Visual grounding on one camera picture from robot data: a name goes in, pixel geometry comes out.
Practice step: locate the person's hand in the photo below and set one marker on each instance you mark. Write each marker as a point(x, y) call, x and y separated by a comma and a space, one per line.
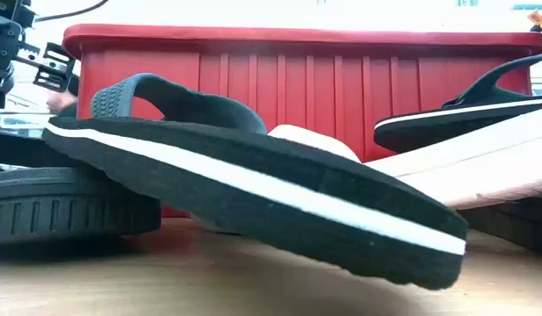
point(537, 18)
point(59, 102)

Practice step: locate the black rubber slide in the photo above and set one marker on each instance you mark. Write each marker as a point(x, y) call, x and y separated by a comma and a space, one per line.
point(516, 224)
point(55, 206)

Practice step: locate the white foam slide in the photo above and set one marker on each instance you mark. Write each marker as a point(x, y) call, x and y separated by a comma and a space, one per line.
point(494, 167)

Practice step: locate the red plastic bin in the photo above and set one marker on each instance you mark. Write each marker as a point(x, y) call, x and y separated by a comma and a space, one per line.
point(297, 88)

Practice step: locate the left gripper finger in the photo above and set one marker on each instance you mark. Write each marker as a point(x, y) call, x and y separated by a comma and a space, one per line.
point(55, 66)

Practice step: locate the black flip-flop white stripe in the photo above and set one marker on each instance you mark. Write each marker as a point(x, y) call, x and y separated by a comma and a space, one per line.
point(428, 131)
point(253, 210)

